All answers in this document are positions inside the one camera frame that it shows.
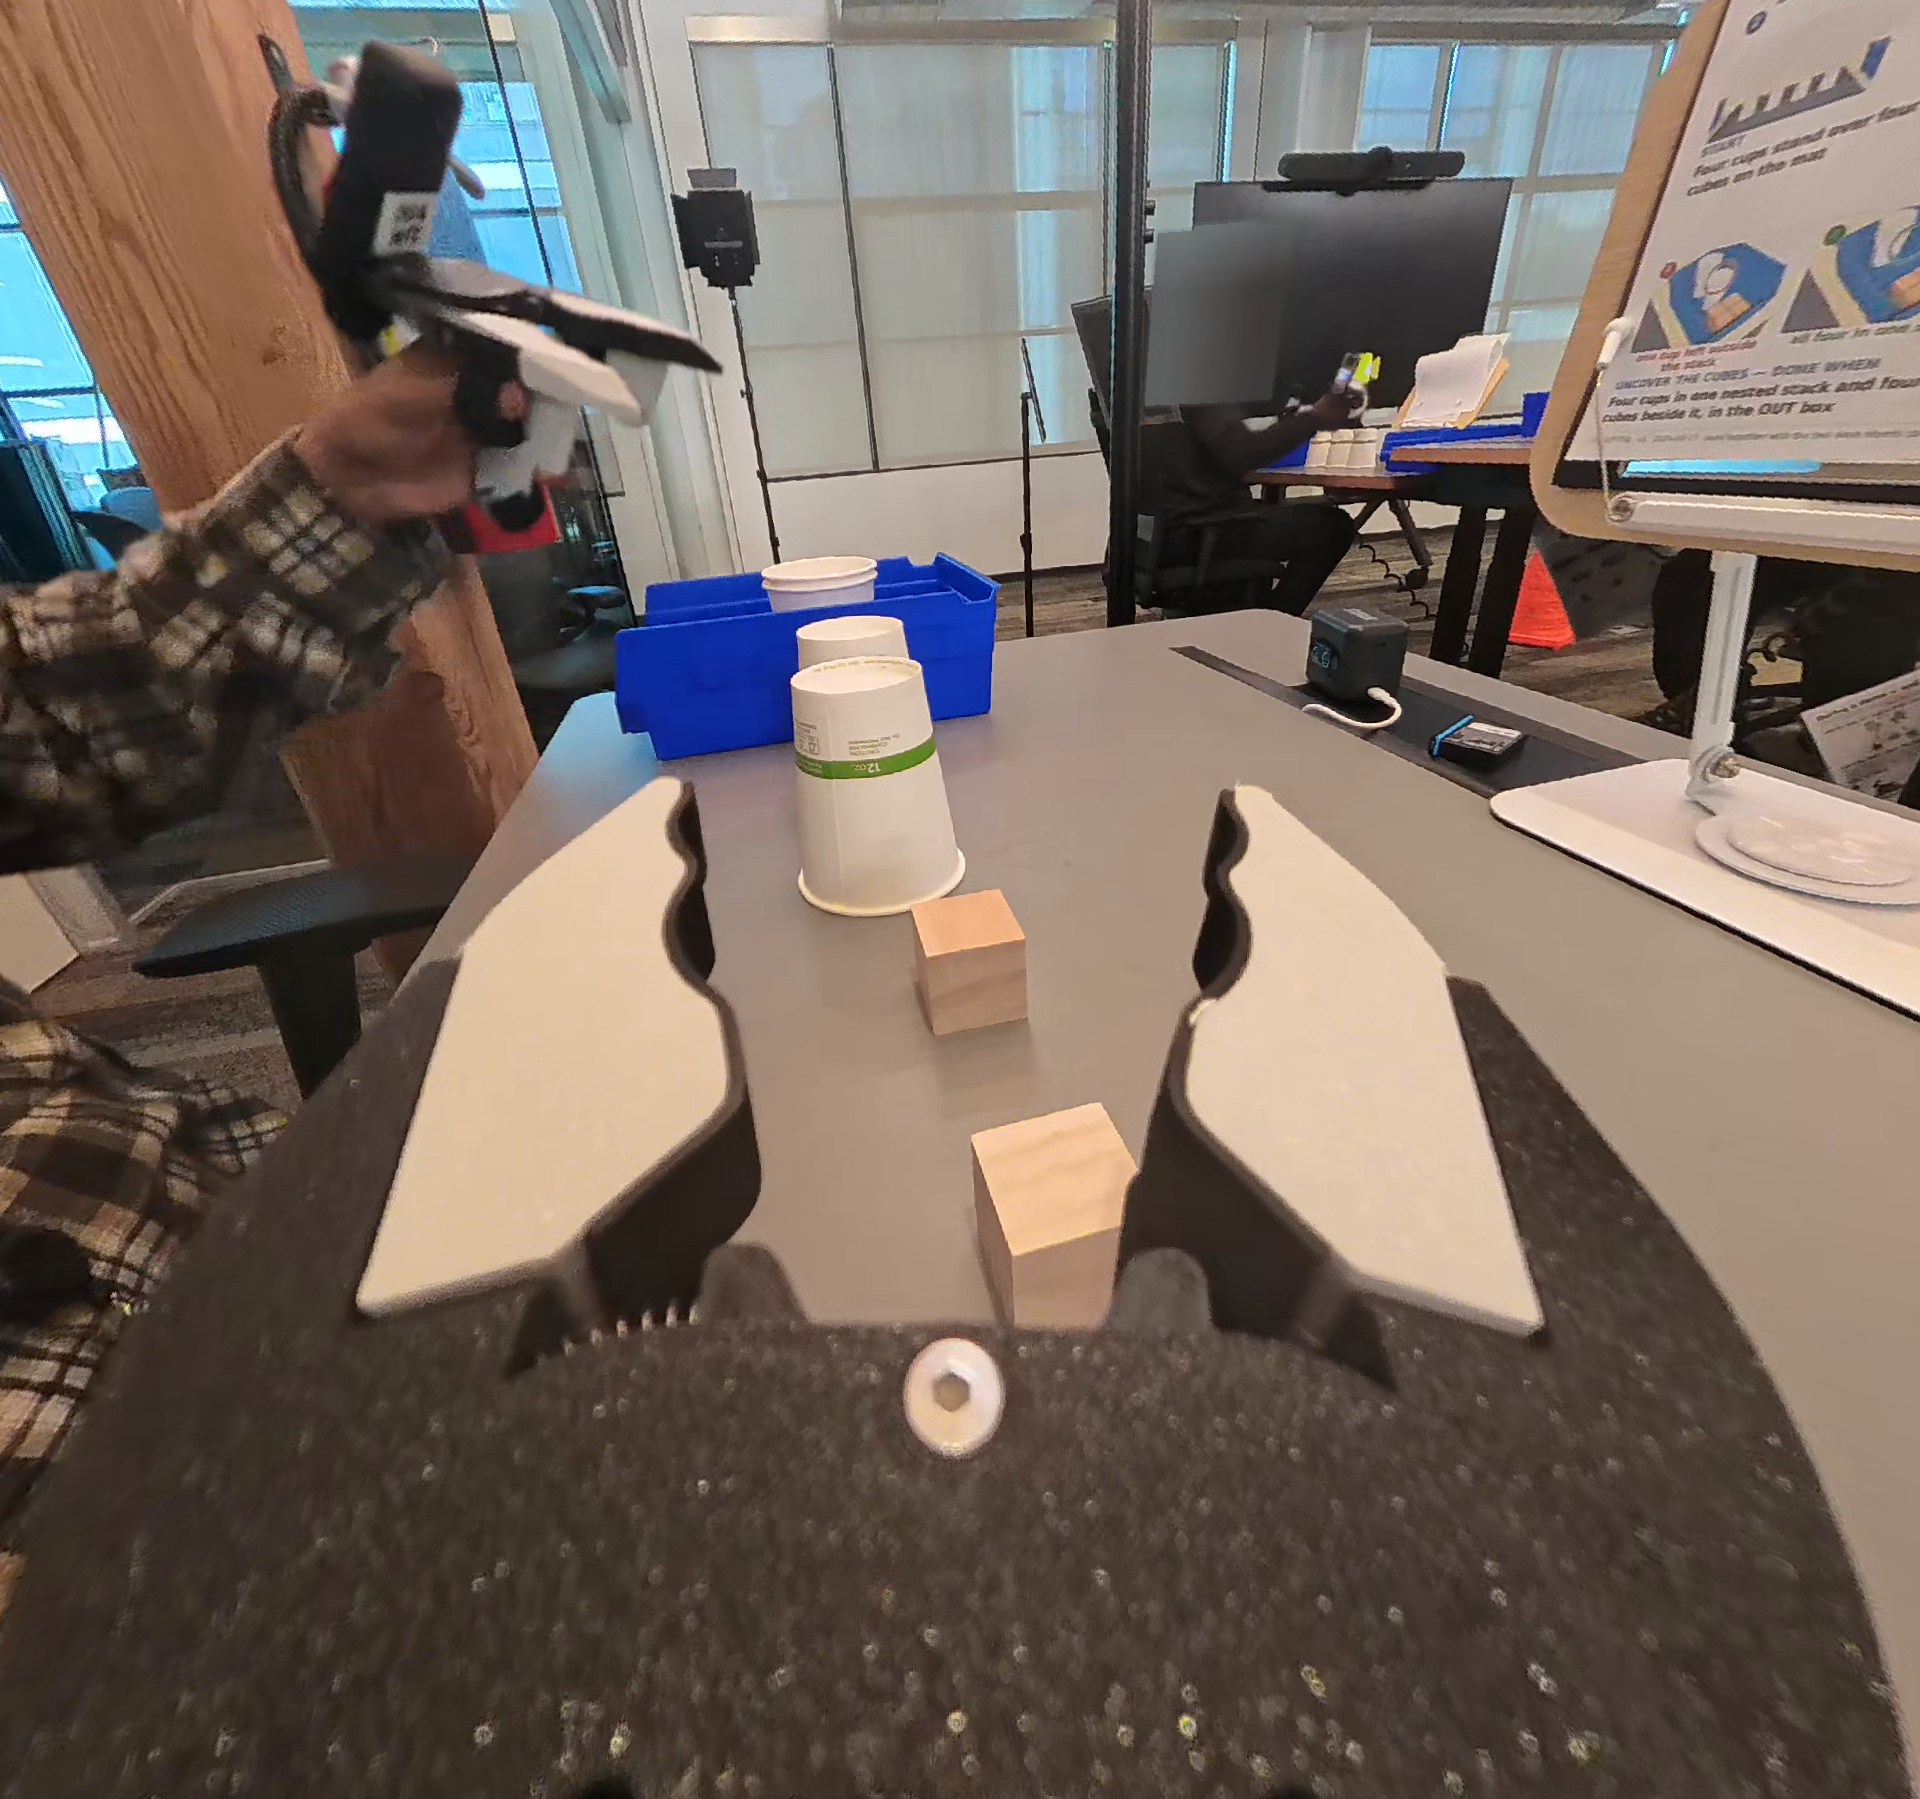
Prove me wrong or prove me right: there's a blue plastic bin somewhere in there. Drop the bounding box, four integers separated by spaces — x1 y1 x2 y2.
614 553 1001 761

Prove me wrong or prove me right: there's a person's left forearm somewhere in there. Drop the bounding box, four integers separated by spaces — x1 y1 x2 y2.
0 438 452 873

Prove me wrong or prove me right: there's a large black screen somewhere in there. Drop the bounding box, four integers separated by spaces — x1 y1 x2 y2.
1191 176 1513 424

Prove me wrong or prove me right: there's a black chair armrest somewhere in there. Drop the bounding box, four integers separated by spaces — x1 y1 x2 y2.
133 861 485 1099

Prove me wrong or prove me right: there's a wooden clipboard stand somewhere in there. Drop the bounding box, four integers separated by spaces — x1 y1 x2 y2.
1393 334 1511 430

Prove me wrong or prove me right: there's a wooden background desk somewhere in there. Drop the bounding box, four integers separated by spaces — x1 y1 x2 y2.
1251 442 1539 679

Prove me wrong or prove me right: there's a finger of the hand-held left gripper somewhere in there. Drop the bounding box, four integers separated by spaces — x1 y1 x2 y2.
392 258 725 380
491 326 671 428

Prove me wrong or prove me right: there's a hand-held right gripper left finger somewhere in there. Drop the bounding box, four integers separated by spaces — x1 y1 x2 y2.
353 775 761 1317

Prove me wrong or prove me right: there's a black studio light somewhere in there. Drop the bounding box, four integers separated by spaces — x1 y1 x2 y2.
670 168 785 563

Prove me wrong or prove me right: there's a black conference camera bar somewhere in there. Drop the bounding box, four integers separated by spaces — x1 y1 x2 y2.
1278 150 1463 190

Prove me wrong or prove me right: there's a person's left hand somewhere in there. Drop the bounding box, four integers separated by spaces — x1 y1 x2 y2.
299 366 485 530

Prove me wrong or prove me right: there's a white tablet stand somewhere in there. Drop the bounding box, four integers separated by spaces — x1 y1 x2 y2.
1492 314 1920 1021

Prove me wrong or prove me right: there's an orange traffic cone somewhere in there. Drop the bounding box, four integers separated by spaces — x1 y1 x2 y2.
1506 551 1578 649

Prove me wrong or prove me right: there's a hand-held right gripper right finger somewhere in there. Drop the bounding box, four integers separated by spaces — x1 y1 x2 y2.
1115 783 1548 1343

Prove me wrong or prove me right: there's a black vertical pole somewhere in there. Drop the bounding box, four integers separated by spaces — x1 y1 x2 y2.
1102 0 1160 631

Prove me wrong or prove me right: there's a black power bank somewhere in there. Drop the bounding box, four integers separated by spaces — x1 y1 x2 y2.
1308 609 1410 703

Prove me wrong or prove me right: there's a wooden cube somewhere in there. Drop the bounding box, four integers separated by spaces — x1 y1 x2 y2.
911 889 1031 1037
969 1103 1139 1331

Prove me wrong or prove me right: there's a wooden pillar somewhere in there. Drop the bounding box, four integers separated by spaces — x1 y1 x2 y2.
0 0 541 991

